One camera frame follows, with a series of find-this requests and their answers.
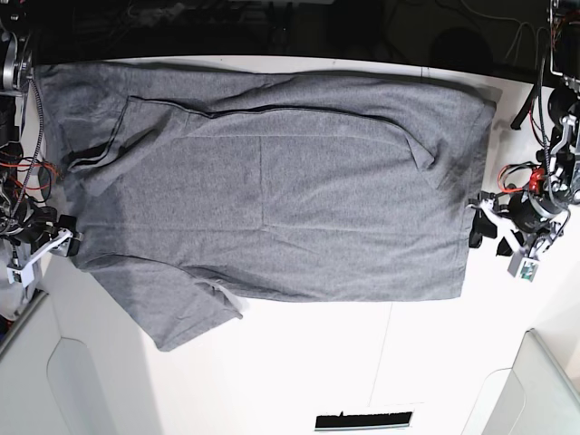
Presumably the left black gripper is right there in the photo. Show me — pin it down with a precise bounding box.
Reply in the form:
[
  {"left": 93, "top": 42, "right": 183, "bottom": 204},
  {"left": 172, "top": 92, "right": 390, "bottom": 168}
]
[{"left": 469, "top": 190, "right": 567, "bottom": 258}]

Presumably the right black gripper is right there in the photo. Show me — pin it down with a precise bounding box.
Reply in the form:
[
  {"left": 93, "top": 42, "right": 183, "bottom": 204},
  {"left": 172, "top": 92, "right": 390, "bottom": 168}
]
[{"left": 17, "top": 212, "right": 82, "bottom": 266}]

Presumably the dark grey t-shirt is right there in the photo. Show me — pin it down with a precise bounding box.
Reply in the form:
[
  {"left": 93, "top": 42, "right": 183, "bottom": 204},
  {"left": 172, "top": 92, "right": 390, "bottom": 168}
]
[{"left": 34, "top": 63, "right": 496, "bottom": 351}]

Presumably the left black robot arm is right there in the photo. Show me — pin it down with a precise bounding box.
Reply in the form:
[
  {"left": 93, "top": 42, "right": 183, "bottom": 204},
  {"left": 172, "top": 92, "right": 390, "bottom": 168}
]
[{"left": 469, "top": 1, "right": 579, "bottom": 260}]

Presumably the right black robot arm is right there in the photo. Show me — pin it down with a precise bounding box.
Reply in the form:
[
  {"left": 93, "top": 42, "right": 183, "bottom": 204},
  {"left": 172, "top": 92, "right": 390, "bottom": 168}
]
[{"left": 1, "top": 1, "right": 82, "bottom": 257}]

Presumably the light grey clothes pile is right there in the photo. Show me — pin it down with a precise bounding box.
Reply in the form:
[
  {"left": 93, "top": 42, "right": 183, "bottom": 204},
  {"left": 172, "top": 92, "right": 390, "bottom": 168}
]
[{"left": 1, "top": 239, "right": 42, "bottom": 321}]

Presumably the left white bin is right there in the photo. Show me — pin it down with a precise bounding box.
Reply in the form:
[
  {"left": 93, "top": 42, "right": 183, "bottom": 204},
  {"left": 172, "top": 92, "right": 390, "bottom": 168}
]
[{"left": 0, "top": 289, "right": 99, "bottom": 435}]

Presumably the white bin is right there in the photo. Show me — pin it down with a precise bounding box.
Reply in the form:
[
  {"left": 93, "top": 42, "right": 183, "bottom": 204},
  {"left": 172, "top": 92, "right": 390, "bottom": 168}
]
[
  {"left": 462, "top": 329, "right": 579, "bottom": 435},
  {"left": 0, "top": 289, "right": 99, "bottom": 435}
]

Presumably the right white bin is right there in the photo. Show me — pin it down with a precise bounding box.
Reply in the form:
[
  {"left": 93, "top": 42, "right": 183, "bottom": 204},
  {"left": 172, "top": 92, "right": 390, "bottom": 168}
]
[{"left": 462, "top": 329, "right": 579, "bottom": 435}]

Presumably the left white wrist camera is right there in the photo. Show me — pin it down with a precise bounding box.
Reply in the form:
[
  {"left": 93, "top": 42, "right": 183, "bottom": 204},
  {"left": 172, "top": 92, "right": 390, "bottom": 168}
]
[{"left": 507, "top": 253, "right": 539, "bottom": 282}]

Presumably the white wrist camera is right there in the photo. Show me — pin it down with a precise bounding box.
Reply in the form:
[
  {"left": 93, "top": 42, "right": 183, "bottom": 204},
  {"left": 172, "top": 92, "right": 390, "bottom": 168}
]
[
  {"left": 507, "top": 253, "right": 539, "bottom": 282},
  {"left": 6, "top": 262, "right": 35, "bottom": 287}
]

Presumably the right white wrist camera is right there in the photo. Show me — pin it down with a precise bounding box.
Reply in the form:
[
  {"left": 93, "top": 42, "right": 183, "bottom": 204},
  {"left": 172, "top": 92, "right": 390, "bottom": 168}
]
[{"left": 6, "top": 262, "right": 35, "bottom": 287}]

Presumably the black braided cable sleeve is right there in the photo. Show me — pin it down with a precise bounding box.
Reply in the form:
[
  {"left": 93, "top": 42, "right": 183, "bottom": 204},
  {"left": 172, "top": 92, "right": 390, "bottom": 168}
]
[{"left": 510, "top": 83, "right": 543, "bottom": 131}]

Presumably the thin grey background cable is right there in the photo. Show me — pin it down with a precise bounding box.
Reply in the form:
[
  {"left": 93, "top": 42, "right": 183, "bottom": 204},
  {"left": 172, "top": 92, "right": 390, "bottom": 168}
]
[{"left": 466, "top": 0, "right": 552, "bottom": 64}]

